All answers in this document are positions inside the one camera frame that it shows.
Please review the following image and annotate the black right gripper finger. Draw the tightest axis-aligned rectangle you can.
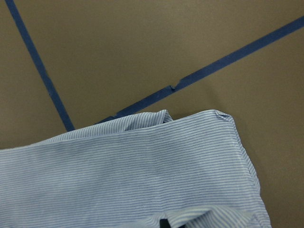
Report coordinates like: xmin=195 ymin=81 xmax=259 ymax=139
xmin=160 ymin=219 xmax=171 ymax=228

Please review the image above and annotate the long blue tape strip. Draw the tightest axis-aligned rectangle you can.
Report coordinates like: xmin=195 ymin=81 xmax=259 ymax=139
xmin=5 ymin=0 xmax=75 ymax=132

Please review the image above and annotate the crossing blue tape strip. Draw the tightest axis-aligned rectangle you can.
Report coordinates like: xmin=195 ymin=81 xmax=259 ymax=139
xmin=99 ymin=16 xmax=304 ymax=123

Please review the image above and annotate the blue striped button shirt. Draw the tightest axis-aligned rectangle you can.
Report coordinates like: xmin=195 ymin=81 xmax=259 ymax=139
xmin=0 ymin=110 xmax=271 ymax=228

